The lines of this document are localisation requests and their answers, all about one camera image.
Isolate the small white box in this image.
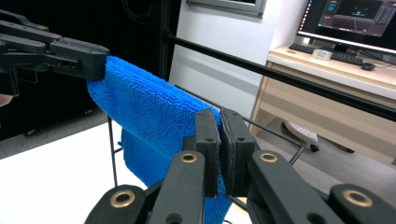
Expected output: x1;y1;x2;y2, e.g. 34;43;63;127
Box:
311;48;333;62

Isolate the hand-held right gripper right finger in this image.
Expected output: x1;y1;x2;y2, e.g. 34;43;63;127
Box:
219;107;258;198

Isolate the black metal frame bar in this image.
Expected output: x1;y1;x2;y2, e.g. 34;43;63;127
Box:
163;32;396;123

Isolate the black wire rack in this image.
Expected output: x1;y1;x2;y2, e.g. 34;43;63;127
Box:
106;83;305;224

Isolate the computer monitor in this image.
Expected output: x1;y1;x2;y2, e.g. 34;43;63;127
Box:
296;0;396;56

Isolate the white power strip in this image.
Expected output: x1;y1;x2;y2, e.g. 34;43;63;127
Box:
282;119;320;154

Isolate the light wooden desk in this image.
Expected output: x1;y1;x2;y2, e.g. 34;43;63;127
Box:
247;43;396;166

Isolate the blue towel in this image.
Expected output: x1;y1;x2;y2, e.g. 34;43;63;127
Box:
85;55;233;224

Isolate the black metal frame post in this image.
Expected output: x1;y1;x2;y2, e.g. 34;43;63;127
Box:
158;0;179;82

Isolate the white cabinet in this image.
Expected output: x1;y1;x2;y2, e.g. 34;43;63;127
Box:
168;0;310;119

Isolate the black keyboard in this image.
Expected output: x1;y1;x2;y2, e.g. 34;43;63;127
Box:
288;42;316;55

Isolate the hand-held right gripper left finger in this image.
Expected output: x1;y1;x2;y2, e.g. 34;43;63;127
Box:
182;108;222;199

